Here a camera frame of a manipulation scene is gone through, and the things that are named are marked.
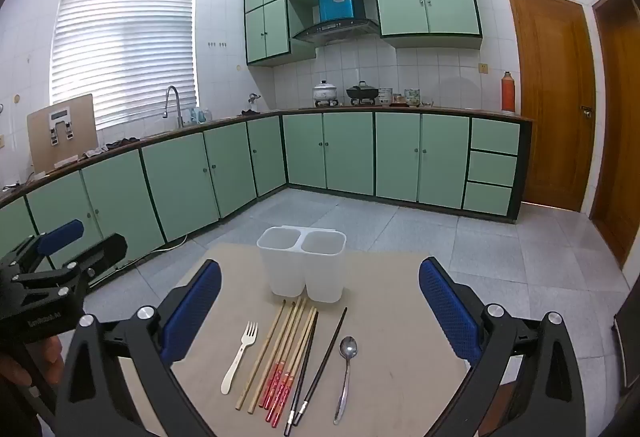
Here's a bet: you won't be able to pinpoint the black range hood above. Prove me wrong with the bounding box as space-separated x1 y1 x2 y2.
292 18 381 47

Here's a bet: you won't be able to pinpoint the metal kitchen faucet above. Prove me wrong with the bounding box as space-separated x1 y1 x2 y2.
164 86 185 130

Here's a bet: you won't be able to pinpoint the white double utensil holder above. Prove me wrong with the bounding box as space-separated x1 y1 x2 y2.
256 226 347 304

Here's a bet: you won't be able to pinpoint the green lower cabinets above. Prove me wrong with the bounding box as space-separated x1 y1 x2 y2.
0 107 535 270

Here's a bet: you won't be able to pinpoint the wooden door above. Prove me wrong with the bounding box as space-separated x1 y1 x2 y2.
506 0 597 213
590 0 640 268

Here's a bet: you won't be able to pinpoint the plain bamboo chopstick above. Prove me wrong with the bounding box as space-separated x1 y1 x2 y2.
236 299 287 412
247 301 296 415

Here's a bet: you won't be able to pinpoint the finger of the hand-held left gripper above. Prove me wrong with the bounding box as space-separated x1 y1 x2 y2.
15 233 128 298
0 218 85 278

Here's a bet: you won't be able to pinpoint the metal spoon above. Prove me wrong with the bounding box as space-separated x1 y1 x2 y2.
334 335 359 424

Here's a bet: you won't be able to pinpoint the person's left hand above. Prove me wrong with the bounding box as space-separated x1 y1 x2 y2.
0 336 66 385

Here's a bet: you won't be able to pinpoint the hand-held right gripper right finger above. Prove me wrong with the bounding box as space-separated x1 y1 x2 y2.
419 257 586 437

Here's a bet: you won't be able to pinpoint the orange thermos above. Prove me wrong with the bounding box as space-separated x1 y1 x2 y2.
501 71 518 113

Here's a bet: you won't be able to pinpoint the white plastic fork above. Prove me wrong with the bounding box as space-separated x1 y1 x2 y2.
221 321 259 395

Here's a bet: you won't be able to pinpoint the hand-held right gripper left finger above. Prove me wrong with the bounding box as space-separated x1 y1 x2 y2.
54 259 223 437

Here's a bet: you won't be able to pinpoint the dark furniture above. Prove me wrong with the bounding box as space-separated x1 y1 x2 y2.
612 287 640 398

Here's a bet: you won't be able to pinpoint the wooden board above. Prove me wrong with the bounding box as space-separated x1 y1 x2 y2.
26 93 98 174

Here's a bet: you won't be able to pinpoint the black wok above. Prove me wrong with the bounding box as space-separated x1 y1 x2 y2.
346 81 379 105

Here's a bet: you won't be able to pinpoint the white cooking pot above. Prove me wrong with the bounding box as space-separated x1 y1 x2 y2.
312 80 341 107

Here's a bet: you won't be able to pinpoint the red-handled bamboo chopstick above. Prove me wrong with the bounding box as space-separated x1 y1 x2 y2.
266 305 314 424
265 298 308 412
258 297 304 410
272 307 318 428

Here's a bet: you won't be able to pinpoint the white window blind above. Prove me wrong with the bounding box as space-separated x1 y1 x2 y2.
49 0 198 130

